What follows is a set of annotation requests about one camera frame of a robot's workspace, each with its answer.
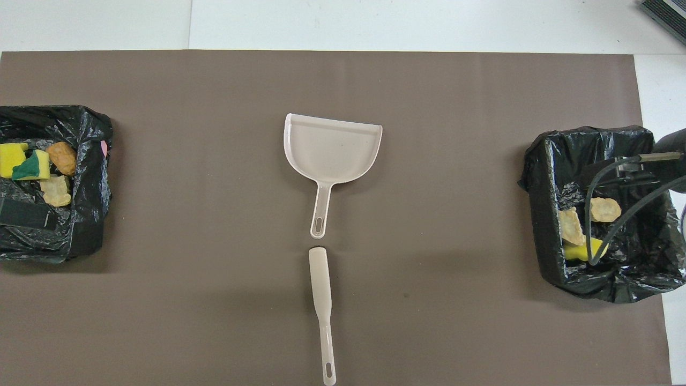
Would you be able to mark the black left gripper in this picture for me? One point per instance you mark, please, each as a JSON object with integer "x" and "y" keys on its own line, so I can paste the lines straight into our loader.
{"x": 24, "y": 214}

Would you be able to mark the beige hand brush black bristles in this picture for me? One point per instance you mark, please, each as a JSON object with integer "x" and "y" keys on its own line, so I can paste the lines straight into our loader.
{"x": 320, "y": 279}

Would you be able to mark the dark ribbed device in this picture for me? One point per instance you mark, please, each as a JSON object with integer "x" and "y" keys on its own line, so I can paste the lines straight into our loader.
{"x": 667, "y": 13}

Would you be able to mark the beige foam chunk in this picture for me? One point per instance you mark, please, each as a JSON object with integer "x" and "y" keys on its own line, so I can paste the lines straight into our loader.
{"x": 571, "y": 228}
{"x": 605, "y": 210}

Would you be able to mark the small yellow green sponge piece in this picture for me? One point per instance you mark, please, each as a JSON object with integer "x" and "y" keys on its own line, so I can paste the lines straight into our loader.
{"x": 35, "y": 167}

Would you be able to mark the notched yellow sponge piece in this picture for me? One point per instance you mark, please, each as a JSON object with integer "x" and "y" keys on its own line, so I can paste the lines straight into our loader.
{"x": 9, "y": 158}

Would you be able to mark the brown table mat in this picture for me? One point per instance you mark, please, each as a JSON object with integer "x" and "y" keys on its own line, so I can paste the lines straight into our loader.
{"x": 268, "y": 300}

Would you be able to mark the brown oval bread roll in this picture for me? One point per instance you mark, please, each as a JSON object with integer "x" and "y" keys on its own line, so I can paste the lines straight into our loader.
{"x": 63, "y": 157}

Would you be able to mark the bin with black plastic bag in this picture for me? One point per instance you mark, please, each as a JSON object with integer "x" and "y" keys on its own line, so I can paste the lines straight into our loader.
{"x": 86, "y": 214}
{"x": 643, "y": 268}

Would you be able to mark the plain yellow sponge piece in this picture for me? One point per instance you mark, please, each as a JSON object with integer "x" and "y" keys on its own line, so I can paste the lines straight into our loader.
{"x": 576, "y": 251}

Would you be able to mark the beige plastic dustpan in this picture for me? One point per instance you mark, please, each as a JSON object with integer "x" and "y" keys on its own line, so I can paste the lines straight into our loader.
{"x": 329, "y": 150}

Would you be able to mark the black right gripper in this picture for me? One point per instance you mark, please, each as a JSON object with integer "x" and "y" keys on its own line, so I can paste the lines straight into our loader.
{"x": 664, "y": 166}

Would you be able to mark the striped croissant piece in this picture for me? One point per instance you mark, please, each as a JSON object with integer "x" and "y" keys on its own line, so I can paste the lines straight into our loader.
{"x": 56, "y": 192}

